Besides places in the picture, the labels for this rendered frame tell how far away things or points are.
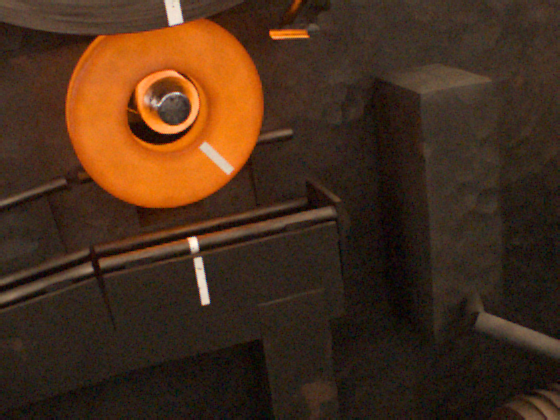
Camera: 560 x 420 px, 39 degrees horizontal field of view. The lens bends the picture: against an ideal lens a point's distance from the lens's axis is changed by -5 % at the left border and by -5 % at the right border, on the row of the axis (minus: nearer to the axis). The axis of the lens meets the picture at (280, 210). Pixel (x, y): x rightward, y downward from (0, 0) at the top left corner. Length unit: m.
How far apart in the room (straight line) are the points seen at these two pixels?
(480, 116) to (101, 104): 0.31
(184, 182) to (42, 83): 0.15
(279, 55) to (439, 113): 0.15
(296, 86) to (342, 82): 0.04
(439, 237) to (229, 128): 0.20
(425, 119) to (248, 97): 0.14
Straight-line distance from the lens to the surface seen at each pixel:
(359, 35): 0.75
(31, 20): 0.59
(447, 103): 0.68
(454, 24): 0.80
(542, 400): 0.74
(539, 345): 0.72
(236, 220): 0.71
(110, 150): 0.64
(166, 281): 0.64
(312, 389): 0.72
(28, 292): 0.64
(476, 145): 0.71
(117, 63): 0.62
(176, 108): 0.60
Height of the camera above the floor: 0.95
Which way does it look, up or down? 20 degrees down
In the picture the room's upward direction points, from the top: 8 degrees counter-clockwise
